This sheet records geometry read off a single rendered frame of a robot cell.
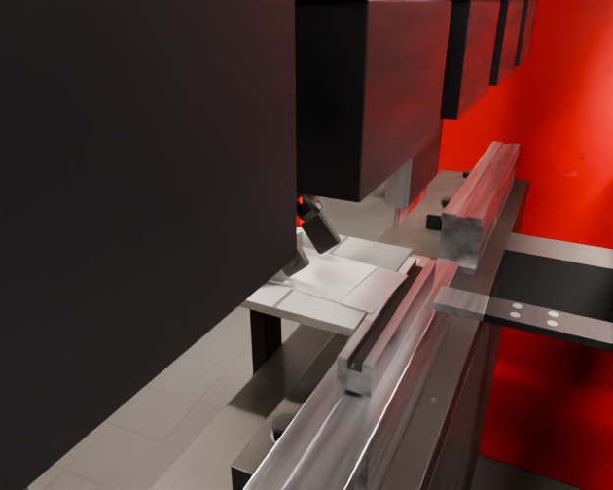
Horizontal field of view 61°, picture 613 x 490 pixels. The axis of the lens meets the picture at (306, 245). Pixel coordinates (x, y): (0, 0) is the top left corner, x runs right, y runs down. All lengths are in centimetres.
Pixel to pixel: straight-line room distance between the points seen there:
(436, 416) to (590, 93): 90
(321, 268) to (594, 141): 89
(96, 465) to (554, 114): 156
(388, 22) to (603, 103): 110
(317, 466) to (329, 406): 6
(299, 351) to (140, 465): 118
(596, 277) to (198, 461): 67
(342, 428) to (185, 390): 160
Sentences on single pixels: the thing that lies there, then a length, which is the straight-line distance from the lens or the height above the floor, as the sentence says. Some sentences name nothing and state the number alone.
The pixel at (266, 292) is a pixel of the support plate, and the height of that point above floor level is 100.
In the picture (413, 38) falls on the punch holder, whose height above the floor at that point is 124.
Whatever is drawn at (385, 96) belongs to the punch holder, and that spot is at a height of 122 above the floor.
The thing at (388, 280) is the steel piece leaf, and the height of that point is 100.
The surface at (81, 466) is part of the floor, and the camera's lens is 182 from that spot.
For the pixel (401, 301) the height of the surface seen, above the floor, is 99.
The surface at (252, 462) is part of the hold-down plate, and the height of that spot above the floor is 91.
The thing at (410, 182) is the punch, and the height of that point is 112.
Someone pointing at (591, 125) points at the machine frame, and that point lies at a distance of 132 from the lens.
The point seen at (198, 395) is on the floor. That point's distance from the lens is 196.
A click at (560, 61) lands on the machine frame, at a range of 130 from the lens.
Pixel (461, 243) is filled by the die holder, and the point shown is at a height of 92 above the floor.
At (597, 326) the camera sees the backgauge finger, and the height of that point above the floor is 100.
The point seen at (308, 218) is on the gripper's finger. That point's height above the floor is 104.
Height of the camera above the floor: 125
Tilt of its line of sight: 25 degrees down
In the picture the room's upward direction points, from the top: straight up
